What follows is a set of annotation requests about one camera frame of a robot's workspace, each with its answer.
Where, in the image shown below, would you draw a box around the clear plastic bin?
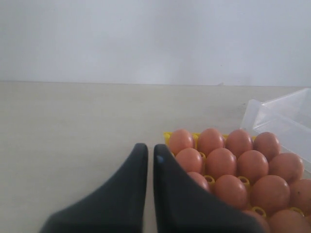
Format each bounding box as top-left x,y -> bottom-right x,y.
240,88 -> 311,176

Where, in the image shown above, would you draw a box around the brown egg bin front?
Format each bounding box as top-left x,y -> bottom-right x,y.
205,148 -> 237,180

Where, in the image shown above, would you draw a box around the brown egg cluster front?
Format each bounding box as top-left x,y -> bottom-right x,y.
237,150 -> 269,185

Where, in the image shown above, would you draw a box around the left gripper black idle right finger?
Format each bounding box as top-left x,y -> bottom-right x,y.
153,144 -> 264,233

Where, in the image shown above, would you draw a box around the left gripper black idle left finger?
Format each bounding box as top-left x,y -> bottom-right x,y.
40,143 -> 148,233

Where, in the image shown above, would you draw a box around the brown egg cluster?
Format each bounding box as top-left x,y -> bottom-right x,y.
269,152 -> 304,184
268,209 -> 311,233
237,150 -> 269,185
289,179 -> 311,216
187,172 -> 210,192
214,175 -> 248,210

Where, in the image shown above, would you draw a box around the yellow plastic egg tray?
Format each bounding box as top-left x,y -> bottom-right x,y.
163,132 -> 311,218

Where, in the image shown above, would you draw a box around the brown egg bin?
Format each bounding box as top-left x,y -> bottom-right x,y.
250,175 -> 290,216
205,148 -> 237,180
175,148 -> 203,173

